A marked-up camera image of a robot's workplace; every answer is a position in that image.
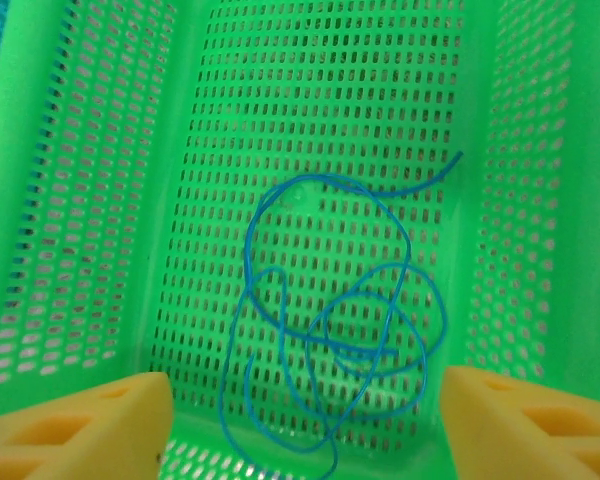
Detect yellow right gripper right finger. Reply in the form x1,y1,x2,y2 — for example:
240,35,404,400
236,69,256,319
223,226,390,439
442,364,600,480

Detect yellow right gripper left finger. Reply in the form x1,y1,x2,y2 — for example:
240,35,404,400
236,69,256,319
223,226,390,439
0,372,174,480

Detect green plastic basket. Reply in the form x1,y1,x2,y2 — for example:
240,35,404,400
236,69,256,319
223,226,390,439
0,0,600,480

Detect thin blue cable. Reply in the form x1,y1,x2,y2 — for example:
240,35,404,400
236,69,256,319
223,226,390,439
218,262,450,477
243,149,466,364

